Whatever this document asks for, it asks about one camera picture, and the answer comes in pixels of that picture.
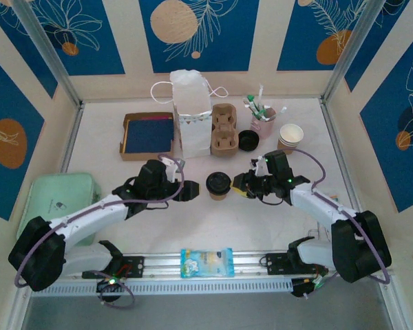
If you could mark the white paper takeout bag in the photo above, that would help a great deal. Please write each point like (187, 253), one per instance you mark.
(192, 113)

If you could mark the stack of brown paper cups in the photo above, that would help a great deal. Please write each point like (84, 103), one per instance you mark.
(289, 148)

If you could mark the printed sachet packet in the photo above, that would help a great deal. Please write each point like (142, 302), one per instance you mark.
(334, 197)

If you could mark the dark blue napkin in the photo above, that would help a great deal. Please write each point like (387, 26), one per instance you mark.
(149, 135)

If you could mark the stack of pulp cup carriers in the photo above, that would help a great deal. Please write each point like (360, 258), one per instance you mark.
(225, 144)

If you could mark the green-tipped white stirrer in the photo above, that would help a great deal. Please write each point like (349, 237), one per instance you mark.
(250, 99)
(246, 103)
(262, 112)

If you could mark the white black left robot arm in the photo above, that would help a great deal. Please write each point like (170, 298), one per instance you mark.
(89, 216)

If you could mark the mint green zip case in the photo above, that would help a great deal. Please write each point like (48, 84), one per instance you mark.
(55, 192)

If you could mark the blue wet wipes packet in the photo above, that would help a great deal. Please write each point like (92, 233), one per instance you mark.
(206, 263)

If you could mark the pink straw holder cup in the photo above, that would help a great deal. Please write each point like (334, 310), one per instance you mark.
(263, 127)

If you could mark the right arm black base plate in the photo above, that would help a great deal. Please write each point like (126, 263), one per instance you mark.
(275, 264)

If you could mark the yellow napkin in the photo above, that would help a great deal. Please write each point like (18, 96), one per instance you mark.
(124, 137)

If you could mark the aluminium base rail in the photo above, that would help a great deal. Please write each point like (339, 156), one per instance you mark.
(248, 262)

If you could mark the aluminium frame post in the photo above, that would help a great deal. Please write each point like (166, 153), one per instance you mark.
(47, 48)
(354, 48)

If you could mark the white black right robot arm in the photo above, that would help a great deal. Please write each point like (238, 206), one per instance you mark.
(316, 206)

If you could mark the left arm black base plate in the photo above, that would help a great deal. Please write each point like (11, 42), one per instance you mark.
(136, 266)

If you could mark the pink napkin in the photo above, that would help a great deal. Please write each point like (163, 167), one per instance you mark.
(158, 117)

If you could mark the stack of black lids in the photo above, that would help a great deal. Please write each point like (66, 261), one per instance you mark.
(249, 141)

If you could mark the black plastic cup lid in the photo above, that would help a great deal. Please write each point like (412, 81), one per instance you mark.
(218, 182)

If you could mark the brown cardboard napkin box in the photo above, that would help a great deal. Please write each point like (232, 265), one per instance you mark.
(148, 156)

